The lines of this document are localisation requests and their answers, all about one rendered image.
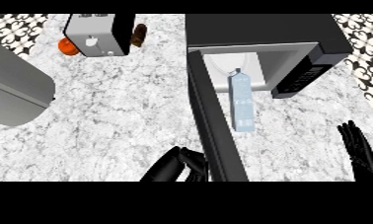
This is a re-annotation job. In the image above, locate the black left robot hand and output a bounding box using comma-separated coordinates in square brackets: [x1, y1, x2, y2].
[140, 146, 210, 183]

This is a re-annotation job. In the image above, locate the silver and black toaster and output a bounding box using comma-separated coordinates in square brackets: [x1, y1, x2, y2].
[61, 14, 137, 58]

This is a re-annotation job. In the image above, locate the dark grey microwave door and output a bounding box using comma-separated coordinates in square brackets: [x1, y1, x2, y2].
[185, 49, 250, 183]

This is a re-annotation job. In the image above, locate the large grey rounded appliance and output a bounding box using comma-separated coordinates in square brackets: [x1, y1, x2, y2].
[0, 44, 57, 127]

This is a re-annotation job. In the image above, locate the orange round fruit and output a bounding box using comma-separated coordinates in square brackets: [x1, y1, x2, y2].
[57, 37, 81, 57]

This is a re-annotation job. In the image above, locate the brown bottle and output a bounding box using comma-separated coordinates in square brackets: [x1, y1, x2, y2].
[128, 23, 148, 48]

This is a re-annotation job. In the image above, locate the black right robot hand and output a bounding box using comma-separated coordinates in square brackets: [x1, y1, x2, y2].
[336, 120, 373, 183]

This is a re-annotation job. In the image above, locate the black microwave oven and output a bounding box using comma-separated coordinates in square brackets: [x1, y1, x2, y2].
[185, 14, 353, 100]

